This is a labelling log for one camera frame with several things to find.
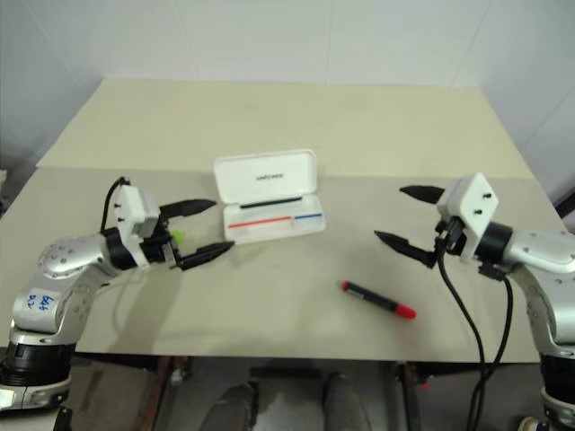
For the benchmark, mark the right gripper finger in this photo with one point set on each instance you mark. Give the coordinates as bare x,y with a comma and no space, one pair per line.
424,194
406,247

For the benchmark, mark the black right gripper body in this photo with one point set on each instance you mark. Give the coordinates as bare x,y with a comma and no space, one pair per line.
453,238

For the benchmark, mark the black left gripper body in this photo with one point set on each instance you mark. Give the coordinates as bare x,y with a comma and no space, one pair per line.
157,251

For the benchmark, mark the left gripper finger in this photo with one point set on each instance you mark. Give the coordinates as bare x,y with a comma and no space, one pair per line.
191,206
206,256

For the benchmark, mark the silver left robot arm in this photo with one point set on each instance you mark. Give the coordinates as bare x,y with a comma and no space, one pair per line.
67,260

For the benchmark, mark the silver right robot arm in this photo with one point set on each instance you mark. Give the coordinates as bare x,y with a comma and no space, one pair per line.
539,251

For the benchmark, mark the black pen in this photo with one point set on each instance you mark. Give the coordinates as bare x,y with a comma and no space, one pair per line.
269,202

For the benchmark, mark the white open pencil case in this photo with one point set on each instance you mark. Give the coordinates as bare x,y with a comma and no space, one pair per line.
265,179

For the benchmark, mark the small green gripper knob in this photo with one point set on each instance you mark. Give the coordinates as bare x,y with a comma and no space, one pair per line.
178,236

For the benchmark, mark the black marker with red caps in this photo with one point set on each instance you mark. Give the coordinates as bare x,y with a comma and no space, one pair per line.
375,298

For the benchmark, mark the ruler with red blue edge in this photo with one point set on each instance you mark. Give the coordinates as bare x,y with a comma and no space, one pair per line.
260,222

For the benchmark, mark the metal table leg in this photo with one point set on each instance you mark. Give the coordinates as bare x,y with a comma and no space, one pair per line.
173,390
411,395

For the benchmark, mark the grey rounded shape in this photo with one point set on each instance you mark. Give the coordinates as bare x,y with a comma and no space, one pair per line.
236,406

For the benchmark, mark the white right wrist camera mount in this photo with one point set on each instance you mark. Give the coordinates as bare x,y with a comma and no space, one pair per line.
474,206

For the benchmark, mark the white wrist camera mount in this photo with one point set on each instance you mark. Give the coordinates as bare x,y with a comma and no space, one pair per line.
130,211
474,206

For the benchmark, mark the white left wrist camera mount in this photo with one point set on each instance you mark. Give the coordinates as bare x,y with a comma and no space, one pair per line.
130,211

